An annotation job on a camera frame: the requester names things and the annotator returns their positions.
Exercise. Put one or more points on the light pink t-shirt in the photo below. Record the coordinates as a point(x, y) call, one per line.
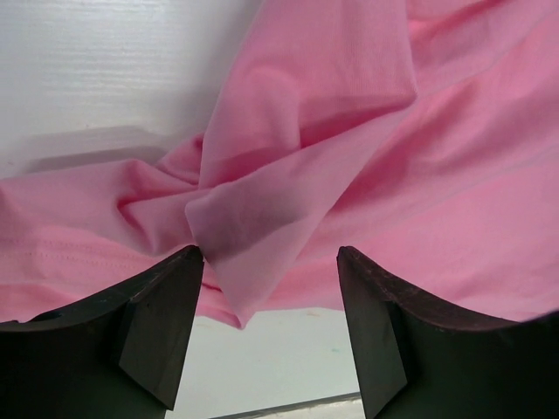
point(424, 133)

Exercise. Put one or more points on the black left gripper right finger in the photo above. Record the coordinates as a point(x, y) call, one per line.
point(419, 356)

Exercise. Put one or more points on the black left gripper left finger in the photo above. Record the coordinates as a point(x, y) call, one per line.
point(118, 353)

